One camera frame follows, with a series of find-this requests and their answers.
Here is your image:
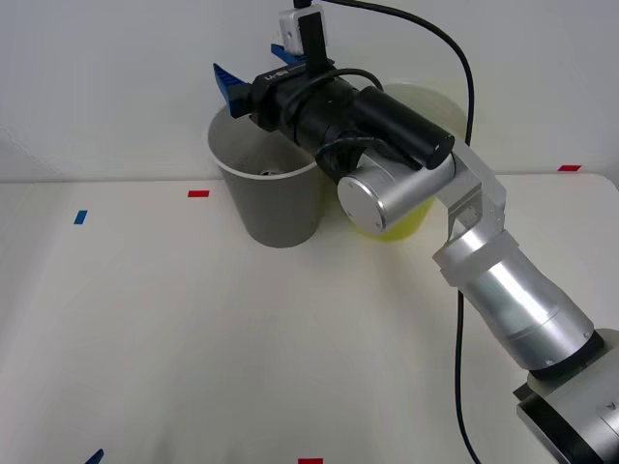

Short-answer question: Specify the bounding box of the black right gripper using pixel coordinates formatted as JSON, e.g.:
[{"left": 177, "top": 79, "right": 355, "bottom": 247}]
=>
[{"left": 212, "top": 43, "right": 363, "bottom": 157}]

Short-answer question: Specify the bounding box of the grey plastic waste bin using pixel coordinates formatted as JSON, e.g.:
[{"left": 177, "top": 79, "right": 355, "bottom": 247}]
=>
[{"left": 207, "top": 103, "right": 324, "bottom": 249}]

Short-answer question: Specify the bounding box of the yellow-green plastic waste bin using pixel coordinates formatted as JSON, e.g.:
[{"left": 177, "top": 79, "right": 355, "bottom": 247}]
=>
[{"left": 330, "top": 82, "right": 473, "bottom": 245}]

